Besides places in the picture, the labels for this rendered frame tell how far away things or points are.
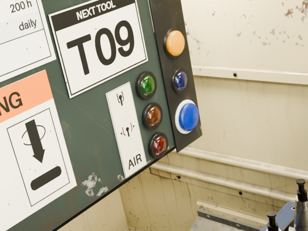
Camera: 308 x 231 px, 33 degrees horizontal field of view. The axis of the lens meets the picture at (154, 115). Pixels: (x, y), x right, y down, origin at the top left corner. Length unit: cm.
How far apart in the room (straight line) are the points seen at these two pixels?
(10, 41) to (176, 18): 19
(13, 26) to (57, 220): 16
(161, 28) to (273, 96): 88
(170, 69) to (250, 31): 82
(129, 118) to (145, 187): 139
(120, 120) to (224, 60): 94
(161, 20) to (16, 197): 21
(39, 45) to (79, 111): 7
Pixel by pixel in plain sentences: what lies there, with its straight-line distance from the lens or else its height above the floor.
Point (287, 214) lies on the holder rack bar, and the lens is 103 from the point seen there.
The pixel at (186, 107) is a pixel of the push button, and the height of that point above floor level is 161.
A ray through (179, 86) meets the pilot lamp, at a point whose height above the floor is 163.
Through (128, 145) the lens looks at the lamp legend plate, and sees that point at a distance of 48.
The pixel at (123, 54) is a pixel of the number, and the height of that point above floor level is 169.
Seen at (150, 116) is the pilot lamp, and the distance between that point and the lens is 50.
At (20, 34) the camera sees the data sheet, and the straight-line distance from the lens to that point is 40.
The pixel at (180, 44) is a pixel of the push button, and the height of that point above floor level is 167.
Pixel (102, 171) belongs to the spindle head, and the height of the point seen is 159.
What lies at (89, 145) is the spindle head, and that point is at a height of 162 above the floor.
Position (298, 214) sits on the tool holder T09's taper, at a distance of 95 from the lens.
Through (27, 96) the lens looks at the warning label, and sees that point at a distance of 41.
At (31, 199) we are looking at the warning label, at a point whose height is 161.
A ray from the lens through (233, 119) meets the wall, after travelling 146.
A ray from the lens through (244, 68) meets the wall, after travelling 137.
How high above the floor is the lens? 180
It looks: 21 degrees down
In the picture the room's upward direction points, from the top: 11 degrees counter-clockwise
